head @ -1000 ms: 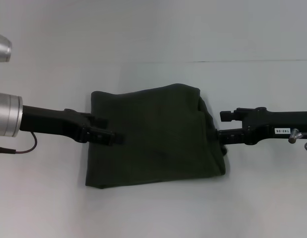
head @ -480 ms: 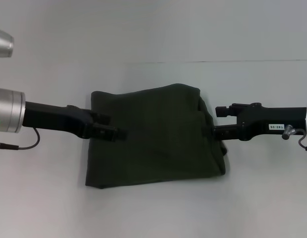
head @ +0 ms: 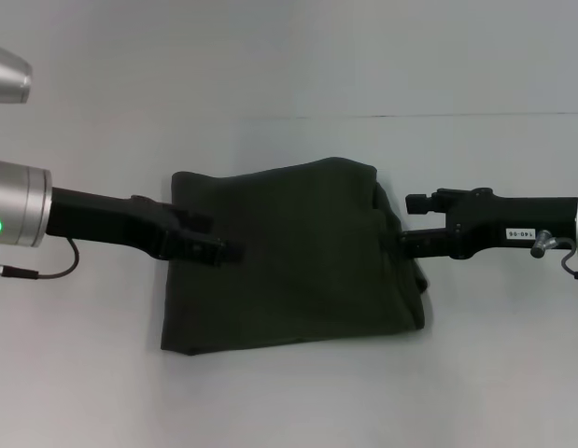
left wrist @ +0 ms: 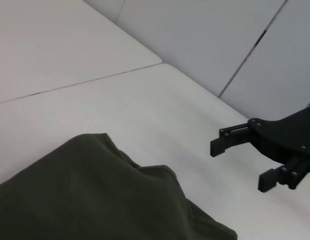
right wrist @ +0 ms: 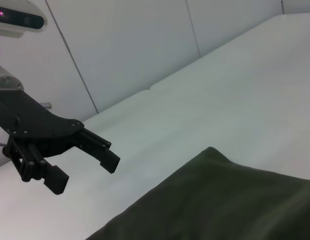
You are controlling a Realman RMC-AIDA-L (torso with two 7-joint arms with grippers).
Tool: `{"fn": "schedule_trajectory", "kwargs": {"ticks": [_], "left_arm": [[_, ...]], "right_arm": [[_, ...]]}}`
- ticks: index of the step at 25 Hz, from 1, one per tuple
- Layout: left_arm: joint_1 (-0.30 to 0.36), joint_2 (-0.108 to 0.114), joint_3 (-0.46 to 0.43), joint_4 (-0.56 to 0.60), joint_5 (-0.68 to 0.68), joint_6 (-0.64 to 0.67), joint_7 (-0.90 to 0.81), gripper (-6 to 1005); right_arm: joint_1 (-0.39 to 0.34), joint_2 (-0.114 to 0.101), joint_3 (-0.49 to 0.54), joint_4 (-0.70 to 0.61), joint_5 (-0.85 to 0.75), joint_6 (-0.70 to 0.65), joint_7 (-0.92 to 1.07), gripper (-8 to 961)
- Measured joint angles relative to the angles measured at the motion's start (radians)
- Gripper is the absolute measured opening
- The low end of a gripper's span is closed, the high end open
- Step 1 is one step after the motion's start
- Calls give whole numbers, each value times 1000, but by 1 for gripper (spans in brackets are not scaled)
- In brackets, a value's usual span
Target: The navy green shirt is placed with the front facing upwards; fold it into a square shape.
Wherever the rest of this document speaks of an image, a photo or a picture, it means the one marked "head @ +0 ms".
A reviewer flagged left arm cable with connector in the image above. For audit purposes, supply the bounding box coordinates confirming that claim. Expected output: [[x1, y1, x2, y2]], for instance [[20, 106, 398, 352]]
[[0, 236, 80, 282]]

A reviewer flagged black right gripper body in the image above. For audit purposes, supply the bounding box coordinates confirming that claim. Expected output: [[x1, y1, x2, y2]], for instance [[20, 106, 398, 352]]
[[444, 187, 578, 261]]

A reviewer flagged dark green FREE! t-shirt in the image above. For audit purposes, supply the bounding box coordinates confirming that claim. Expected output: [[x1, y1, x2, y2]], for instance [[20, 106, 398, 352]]
[[160, 156, 434, 357]]

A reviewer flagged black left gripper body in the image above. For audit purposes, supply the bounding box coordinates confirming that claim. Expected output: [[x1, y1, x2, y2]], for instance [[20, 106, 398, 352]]
[[44, 186, 183, 262]]

